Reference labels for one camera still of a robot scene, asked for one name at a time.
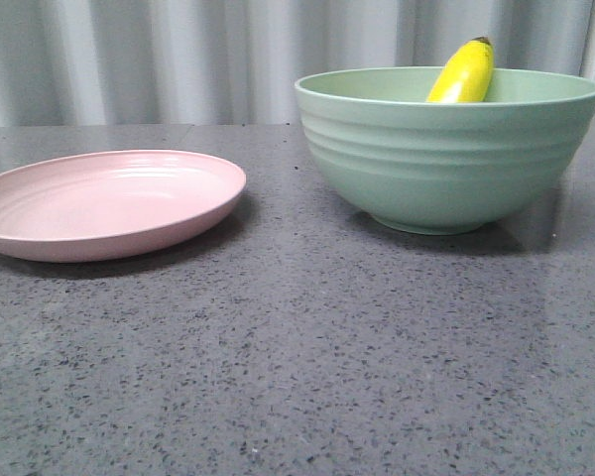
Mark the yellow plastic banana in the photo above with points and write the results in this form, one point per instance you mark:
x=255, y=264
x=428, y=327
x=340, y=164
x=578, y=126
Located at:
x=466, y=77

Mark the pink plate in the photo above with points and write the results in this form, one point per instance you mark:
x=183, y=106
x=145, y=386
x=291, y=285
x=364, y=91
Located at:
x=111, y=205

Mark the green ribbed bowl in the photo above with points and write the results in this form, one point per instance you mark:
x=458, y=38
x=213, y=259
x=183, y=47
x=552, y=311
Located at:
x=441, y=168

